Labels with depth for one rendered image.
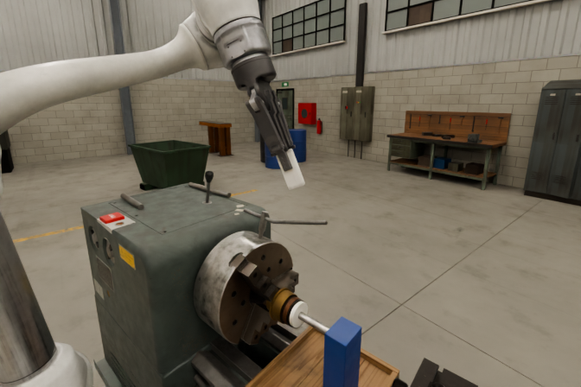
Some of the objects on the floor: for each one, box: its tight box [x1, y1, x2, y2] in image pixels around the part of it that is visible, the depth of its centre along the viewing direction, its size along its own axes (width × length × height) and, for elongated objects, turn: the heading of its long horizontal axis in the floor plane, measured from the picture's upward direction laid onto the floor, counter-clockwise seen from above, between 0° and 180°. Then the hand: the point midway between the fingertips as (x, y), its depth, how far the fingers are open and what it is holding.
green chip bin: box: [128, 140, 212, 191], centre depth 568 cm, size 134×94×85 cm
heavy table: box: [199, 121, 233, 157], centre depth 968 cm, size 161×44×100 cm, turn 38°
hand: (290, 169), depth 54 cm, fingers closed
